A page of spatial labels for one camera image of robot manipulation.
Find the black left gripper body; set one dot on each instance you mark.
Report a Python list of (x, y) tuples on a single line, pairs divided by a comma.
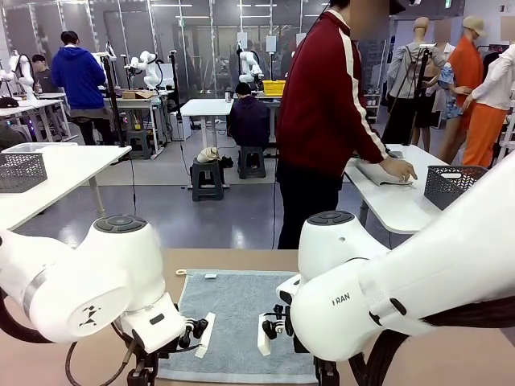
[(147, 358)]

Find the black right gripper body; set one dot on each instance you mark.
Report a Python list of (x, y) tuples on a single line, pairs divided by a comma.
[(326, 364)]

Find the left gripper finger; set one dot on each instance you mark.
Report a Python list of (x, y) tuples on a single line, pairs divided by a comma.
[(133, 378), (149, 378)]

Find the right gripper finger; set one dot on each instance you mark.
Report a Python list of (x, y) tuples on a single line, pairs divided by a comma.
[(334, 379), (321, 380)]

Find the grey-blue terry towel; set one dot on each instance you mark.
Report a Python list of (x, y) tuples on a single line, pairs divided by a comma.
[(241, 297), (374, 173)]

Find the person's right forearm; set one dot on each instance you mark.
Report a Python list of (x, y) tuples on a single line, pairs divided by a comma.
[(372, 144)]

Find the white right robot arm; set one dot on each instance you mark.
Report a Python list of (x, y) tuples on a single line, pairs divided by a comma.
[(402, 281)]

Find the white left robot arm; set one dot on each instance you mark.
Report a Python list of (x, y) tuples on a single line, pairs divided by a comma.
[(100, 273)]

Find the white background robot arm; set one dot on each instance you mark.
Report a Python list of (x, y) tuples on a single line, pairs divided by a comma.
[(149, 68), (22, 72), (249, 66)]

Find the grey woven plastic basket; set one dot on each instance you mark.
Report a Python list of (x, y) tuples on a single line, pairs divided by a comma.
[(442, 187), (22, 173)]

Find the yellow plastic basket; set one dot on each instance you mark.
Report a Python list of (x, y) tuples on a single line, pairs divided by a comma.
[(273, 87)]

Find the person's right hand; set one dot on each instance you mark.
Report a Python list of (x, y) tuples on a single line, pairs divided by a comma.
[(398, 169)]

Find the white side table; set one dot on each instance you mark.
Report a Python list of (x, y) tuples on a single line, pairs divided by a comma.
[(72, 169), (386, 205)]

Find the dark grey plastic stool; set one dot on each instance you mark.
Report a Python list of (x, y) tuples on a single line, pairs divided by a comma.
[(138, 142), (207, 181), (251, 161)]

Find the black shoes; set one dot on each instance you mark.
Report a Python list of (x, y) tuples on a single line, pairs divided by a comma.
[(226, 162)]

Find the beige cloth bundle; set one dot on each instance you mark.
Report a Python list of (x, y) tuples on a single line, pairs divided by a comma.
[(209, 155)]

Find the clear plastic bin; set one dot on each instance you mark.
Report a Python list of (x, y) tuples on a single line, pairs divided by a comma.
[(24, 147)]

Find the white desk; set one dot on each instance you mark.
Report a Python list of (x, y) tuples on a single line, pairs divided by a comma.
[(137, 102), (32, 106), (205, 106)]

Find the seated person in navy hoodie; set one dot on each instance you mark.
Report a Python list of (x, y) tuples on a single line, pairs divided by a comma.
[(249, 116)]

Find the black tripod stand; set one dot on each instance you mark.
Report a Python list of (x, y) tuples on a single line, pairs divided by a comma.
[(112, 100), (174, 80), (418, 80)]

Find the cardboard box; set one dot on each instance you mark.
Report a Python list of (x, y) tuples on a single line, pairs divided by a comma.
[(137, 95)]

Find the person in maroon jacket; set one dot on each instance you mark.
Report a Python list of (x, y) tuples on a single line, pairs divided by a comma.
[(318, 100)]

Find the mannequin in orange trousers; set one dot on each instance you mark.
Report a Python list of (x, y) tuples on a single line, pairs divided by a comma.
[(487, 128)]

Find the person in blue hoodie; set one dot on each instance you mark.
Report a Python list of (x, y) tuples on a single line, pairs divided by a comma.
[(78, 80)]

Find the black bag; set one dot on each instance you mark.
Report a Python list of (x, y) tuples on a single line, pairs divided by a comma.
[(8, 102)]

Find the seated person in dark shirt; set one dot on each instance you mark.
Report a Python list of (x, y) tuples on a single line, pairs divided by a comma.
[(44, 78)]

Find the mannequin in blue floral dress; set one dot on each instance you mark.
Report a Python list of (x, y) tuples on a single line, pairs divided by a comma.
[(450, 88)]

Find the mannequin in grey hoodie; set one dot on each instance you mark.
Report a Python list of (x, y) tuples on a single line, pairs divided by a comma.
[(402, 68)]

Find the mannequin in orange suit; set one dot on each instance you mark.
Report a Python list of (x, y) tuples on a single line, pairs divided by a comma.
[(466, 64)]

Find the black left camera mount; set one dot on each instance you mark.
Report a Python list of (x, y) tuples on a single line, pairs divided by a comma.
[(189, 329)]

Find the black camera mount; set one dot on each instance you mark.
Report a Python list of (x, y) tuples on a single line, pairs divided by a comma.
[(189, 329), (278, 321)]

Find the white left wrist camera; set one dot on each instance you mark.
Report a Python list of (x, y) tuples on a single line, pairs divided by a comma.
[(205, 333)]

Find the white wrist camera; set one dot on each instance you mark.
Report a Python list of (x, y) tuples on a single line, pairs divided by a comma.
[(264, 337), (205, 333)]

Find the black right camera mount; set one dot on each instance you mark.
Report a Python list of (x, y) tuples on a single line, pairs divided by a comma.
[(278, 321)]

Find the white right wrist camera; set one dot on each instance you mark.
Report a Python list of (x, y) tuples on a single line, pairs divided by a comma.
[(264, 337)]

